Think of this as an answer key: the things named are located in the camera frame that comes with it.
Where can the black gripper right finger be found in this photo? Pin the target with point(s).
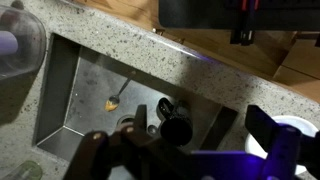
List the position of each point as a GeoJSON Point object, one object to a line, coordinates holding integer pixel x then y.
{"type": "Point", "coordinates": [276, 143]}

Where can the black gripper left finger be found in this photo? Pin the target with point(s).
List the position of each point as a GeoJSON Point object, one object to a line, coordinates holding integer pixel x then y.
{"type": "Point", "coordinates": [140, 120]}

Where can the small white ceramic bowl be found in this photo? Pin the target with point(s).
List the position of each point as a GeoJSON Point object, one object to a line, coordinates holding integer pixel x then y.
{"type": "Point", "coordinates": [300, 124]}

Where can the metal spoon with orange residue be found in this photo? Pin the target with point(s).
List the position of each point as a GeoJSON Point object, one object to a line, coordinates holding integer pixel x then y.
{"type": "Point", "coordinates": [114, 99]}

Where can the stainless steel sink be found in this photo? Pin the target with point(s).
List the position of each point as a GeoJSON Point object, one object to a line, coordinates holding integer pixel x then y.
{"type": "Point", "coordinates": [93, 83]}

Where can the black robot stand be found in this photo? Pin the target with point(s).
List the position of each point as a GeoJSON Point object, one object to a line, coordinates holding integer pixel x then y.
{"type": "Point", "coordinates": [200, 15]}

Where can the purple water filter pitcher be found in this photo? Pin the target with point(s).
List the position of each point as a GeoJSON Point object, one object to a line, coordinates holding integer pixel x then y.
{"type": "Point", "coordinates": [23, 56]}

